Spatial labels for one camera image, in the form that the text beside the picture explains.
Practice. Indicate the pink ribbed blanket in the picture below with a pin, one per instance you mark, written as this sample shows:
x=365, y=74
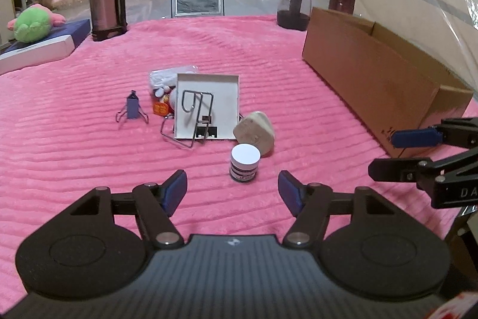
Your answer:
x=60, y=139

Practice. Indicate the red Doraemon toy figure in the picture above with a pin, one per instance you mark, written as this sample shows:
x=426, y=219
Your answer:
x=164, y=101

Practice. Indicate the blue and white flat box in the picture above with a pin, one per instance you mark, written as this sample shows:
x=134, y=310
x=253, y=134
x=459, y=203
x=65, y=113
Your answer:
x=60, y=43

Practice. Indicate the bent metal wire stand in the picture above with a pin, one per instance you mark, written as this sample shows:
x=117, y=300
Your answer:
x=192, y=119

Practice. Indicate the dark red canister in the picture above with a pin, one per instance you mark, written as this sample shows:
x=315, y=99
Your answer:
x=344, y=6

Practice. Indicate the beige power plug adapter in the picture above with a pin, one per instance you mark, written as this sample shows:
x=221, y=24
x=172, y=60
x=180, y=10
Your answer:
x=256, y=129

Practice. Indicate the brown cardboard box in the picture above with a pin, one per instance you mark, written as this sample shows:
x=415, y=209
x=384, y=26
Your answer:
x=387, y=81

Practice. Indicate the blue binder clip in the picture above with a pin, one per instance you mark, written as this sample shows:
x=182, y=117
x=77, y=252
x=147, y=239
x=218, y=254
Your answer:
x=131, y=110

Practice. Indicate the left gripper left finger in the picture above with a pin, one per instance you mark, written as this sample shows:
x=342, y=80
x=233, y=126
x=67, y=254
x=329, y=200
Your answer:
x=155, y=204

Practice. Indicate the clear dark grinder jar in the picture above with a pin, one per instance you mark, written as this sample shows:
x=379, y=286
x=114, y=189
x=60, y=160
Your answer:
x=294, y=14

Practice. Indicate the clear box of floss picks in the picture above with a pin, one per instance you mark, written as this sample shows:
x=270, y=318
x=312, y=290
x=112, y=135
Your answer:
x=168, y=77

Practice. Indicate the small white-lidded jar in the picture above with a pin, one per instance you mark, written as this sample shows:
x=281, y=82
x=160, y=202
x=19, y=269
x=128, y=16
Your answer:
x=244, y=161

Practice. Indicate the green and pink plush toy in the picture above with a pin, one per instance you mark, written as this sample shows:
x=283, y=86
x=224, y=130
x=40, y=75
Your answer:
x=34, y=24

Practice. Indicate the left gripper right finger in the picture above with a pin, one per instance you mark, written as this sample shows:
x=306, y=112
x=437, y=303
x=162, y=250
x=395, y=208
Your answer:
x=309, y=205

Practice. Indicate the white square tray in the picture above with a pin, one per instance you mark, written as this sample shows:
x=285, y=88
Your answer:
x=225, y=111

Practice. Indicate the clear plastic sheet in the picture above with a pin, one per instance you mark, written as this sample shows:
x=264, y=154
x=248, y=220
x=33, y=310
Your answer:
x=445, y=29

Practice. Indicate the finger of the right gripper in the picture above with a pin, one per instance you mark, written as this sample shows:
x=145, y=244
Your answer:
x=453, y=134
x=410, y=170

